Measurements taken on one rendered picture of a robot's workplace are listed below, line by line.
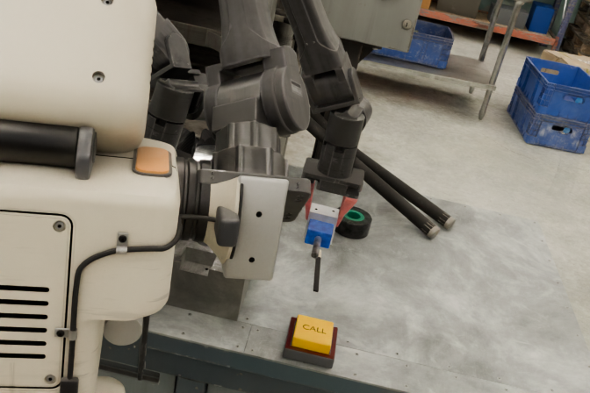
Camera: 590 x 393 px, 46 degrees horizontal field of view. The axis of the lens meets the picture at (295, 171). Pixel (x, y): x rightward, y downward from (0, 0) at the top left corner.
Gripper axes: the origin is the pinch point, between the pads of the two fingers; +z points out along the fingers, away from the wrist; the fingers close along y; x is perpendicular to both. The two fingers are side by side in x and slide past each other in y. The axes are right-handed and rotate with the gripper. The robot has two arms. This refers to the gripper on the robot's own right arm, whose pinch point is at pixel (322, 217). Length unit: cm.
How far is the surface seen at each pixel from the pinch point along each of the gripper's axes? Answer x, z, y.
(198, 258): 9.5, 7.7, 18.6
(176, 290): 14.0, 11.9, 20.7
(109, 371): 14.1, 31.9, 30.4
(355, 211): -26.3, 10.8, -6.8
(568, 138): -332, 78, -148
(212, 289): 14.0, 10.0, 14.8
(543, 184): -269, 89, -123
